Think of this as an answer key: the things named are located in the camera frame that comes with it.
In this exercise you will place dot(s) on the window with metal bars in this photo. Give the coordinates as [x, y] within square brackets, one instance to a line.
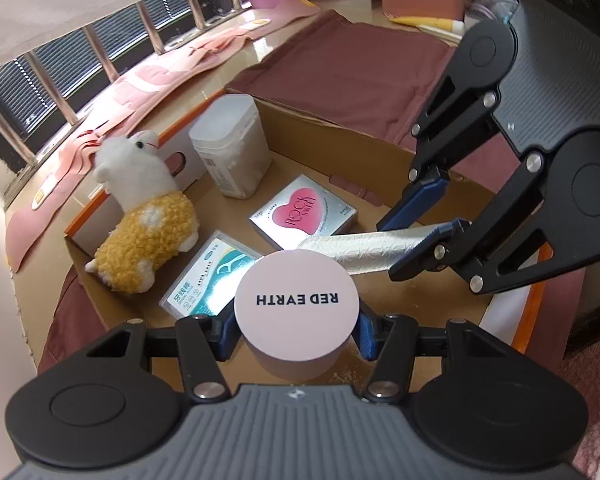
[55, 70]

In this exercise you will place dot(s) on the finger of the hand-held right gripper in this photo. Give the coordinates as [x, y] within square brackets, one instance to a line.
[452, 230]
[422, 200]

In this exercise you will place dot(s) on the orange rimmed cardboard box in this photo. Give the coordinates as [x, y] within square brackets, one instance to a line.
[210, 215]

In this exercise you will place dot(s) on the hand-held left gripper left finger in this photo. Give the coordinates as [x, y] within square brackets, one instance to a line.
[226, 337]

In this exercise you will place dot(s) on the round jar with pink lid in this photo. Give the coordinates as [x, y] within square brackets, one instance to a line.
[295, 300]

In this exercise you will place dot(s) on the white hanging towel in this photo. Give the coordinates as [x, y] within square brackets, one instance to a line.
[55, 10]

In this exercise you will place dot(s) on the yellow white alpaca plush toy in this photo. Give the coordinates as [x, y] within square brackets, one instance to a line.
[150, 230]

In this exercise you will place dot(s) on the clear cotton swab container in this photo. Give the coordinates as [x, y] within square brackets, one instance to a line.
[230, 150]

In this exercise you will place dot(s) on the teal floss pick box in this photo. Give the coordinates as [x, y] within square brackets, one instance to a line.
[205, 275]

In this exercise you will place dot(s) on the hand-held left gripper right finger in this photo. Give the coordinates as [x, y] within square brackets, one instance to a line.
[367, 335]

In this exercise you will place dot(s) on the pink garment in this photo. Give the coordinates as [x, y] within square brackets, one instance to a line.
[145, 75]

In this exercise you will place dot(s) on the white embossed tube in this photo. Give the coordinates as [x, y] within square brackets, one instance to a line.
[360, 250]

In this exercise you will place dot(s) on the maroon cloth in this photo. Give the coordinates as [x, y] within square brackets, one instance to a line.
[340, 70]

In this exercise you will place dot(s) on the silver box with pink heart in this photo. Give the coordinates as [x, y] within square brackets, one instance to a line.
[300, 210]

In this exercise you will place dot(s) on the yellow white lotion tube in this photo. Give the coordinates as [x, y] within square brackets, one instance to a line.
[430, 24]

